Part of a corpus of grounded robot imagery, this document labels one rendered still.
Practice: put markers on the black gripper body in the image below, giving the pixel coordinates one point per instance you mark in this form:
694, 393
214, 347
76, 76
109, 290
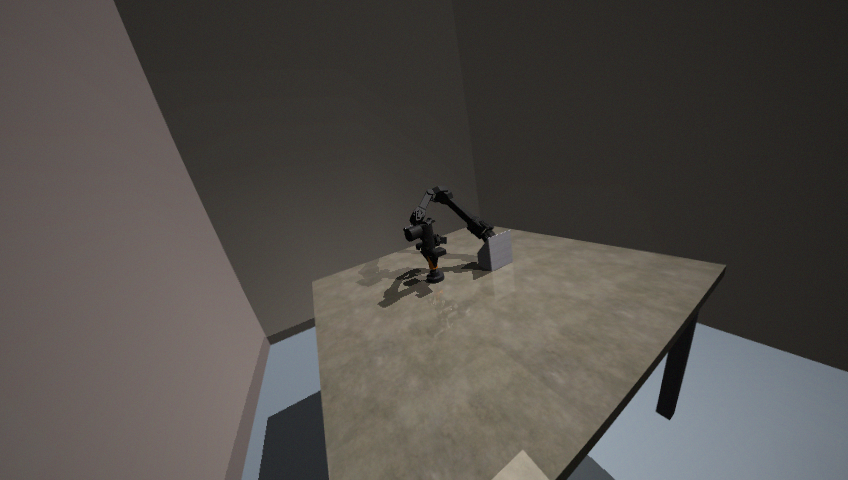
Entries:
428, 244

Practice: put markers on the grey round pedestal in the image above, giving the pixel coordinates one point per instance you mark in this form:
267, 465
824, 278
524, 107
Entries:
435, 276

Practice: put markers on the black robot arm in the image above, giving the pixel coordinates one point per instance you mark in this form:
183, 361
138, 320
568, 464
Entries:
417, 229

